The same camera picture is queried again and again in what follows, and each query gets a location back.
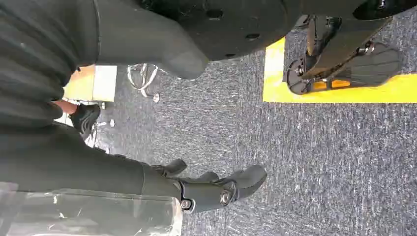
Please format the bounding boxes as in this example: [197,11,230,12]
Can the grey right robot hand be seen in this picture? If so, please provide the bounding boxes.
[0,0,268,214]

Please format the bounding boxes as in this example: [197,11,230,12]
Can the clear plastic sheet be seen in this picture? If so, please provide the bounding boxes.
[0,182,184,236]

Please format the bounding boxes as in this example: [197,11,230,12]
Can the person's foot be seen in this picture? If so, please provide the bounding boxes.
[54,100,102,140]

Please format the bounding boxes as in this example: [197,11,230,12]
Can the white and orange box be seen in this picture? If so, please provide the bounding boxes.
[62,64,118,103]

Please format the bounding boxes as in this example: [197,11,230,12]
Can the ribbed grey right arm sleeve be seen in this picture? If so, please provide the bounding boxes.
[0,0,97,129]

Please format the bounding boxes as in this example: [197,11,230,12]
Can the yellow floor tape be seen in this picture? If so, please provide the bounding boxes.
[262,37,417,104]

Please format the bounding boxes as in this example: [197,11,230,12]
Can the black robot lower leg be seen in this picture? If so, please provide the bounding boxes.
[293,0,417,80]

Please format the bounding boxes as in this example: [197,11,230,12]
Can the white cable bundle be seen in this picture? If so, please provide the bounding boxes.
[126,63,161,98]

